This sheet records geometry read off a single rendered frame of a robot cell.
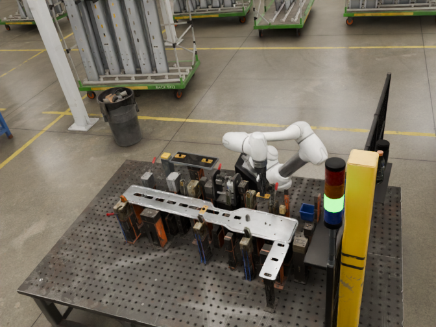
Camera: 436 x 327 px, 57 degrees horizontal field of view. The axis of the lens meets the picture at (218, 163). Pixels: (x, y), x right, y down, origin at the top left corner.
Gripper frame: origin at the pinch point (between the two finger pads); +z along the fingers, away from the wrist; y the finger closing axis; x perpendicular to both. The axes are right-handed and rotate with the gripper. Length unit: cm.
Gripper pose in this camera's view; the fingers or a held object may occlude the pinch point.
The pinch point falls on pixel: (262, 190)
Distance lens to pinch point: 252.4
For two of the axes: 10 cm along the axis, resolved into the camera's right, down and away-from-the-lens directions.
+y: -4.2, 5.8, -7.0
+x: 9.0, 1.5, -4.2
